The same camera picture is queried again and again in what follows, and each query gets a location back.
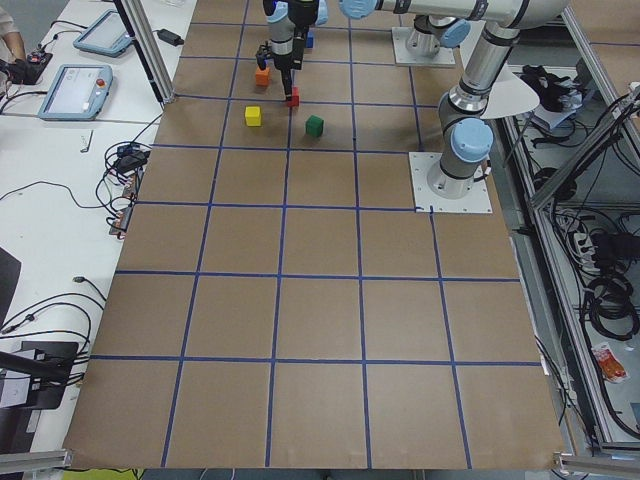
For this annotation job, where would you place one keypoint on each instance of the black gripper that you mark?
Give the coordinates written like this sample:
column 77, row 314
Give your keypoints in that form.
column 286, row 75

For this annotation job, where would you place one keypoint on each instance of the red wooden block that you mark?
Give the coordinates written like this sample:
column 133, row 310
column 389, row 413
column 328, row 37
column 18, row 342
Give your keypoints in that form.
column 294, row 99

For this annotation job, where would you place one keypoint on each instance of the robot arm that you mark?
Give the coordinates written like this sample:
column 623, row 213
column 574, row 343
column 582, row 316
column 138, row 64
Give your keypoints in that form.
column 289, row 24
column 467, row 138

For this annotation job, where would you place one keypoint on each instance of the orange wooden block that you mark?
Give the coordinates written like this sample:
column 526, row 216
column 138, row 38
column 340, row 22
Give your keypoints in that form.
column 262, row 77

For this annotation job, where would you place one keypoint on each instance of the yellow wooden block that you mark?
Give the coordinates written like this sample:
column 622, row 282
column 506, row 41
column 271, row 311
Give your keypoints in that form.
column 253, row 116

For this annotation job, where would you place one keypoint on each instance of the green wooden block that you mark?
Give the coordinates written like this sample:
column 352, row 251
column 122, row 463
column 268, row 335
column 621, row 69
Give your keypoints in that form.
column 314, row 126

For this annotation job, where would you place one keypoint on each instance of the black power adapter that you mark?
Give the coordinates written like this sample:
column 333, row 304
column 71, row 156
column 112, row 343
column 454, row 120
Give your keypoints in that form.
column 170, row 37

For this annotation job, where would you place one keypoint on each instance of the far teach pendant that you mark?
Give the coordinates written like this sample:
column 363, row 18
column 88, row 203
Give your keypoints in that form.
column 106, row 36

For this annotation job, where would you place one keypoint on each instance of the teach pendant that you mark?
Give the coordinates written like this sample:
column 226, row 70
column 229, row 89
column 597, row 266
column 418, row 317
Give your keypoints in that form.
column 106, row 36
column 78, row 93

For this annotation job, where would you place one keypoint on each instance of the near teach pendant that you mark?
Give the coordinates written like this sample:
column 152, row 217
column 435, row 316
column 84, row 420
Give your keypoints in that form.
column 78, row 93

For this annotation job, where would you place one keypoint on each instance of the red snack packet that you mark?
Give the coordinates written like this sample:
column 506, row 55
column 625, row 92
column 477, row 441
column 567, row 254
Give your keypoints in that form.
column 611, row 368

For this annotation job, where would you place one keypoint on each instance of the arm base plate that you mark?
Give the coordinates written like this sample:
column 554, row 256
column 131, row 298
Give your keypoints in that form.
column 414, row 48
column 433, row 194

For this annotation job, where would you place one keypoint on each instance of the aluminium frame post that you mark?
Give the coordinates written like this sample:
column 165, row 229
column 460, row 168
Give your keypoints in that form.
column 139, row 30

